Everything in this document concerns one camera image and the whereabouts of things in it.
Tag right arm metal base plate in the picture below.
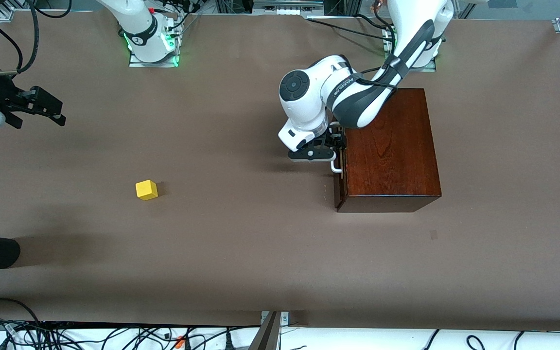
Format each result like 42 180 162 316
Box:
128 22 180 68

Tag white power strip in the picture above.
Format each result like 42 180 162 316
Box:
252 0 325 16

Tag dark brown wooden cabinet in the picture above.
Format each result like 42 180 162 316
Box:
333 87 442 213

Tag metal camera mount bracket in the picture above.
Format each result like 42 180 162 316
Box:
248 310 290 350

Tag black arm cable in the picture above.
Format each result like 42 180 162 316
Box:
0 0 40 77
350 53 402 93

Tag yellow cube block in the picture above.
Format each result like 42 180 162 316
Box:
135 179 159 201

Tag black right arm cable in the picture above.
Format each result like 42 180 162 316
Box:
0 0 40 77

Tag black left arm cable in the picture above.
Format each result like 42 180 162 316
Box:
350 53 402 93

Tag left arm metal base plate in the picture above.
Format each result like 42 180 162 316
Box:
385 27 438 73

